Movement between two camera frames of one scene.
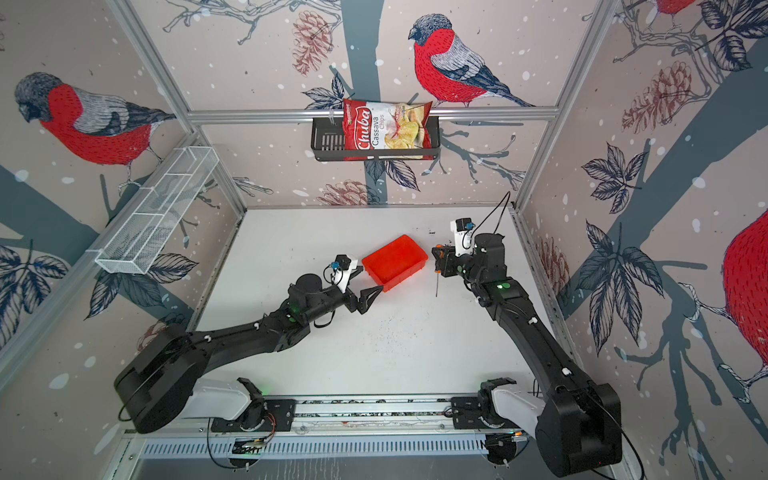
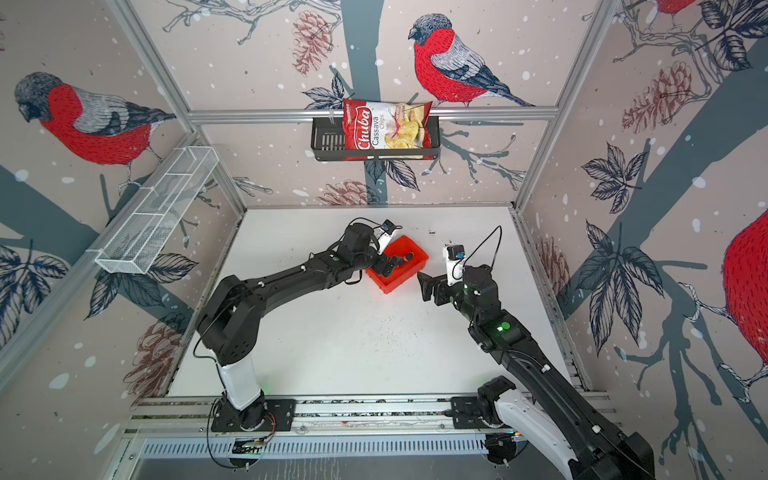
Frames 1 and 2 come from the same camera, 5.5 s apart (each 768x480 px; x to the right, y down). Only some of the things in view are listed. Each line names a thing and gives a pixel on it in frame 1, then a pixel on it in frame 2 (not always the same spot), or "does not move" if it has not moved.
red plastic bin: x=392 y=263 does not move
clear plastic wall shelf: x=151 y=217 does not move
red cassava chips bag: x=383 y=125 does not move
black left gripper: x=362 y=304 → x=382 y=266
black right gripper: x=449 y=260 → x=440 y=286
